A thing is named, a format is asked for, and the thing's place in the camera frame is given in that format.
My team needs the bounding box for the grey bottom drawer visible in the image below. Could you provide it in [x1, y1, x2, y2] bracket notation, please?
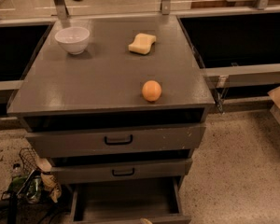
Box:
[71, 177, 191, 224]

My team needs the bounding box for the grey drawer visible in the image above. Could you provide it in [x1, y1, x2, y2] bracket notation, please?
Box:
[51, 159, 192, 184]
[71, 177, 191, 224]
[26, 124, 206, 158]

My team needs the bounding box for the grey middle drawer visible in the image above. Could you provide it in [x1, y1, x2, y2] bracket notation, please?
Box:
[51, 159, 192, 184]

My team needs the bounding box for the grey top drawer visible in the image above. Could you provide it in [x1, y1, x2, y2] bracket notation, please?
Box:
[26, 124, 206, 158]

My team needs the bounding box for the grey drawer cabinet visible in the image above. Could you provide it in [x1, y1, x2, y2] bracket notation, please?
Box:
[7, 15, 216, 189]

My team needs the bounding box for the tan chip bag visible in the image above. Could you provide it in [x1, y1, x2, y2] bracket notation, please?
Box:
[35, 157, 62, 203]

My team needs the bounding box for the orange fruit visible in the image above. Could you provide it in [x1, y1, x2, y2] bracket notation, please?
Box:
[142, 80, 161, 102]

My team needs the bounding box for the green snack bag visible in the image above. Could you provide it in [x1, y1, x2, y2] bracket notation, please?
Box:
[7, 175, 42, 203]

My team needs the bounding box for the plastic water bottle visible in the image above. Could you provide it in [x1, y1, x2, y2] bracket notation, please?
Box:
[11, 163, 22, 179]

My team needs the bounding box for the yellow sponge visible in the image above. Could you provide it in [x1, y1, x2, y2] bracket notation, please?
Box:
[128, 33, 156, 55]

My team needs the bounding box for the white bowl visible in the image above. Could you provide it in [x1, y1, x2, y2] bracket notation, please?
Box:
[54, 27, 90, 55]

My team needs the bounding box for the black cable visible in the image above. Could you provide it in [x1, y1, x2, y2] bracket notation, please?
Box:
[36, 203, 69, 224]

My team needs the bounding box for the wire basket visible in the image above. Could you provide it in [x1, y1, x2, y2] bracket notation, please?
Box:
[20, 147, 51, 199]

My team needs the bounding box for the metal bracket left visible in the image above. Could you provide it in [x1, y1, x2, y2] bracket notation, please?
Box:
[53, 0, 68, 20]

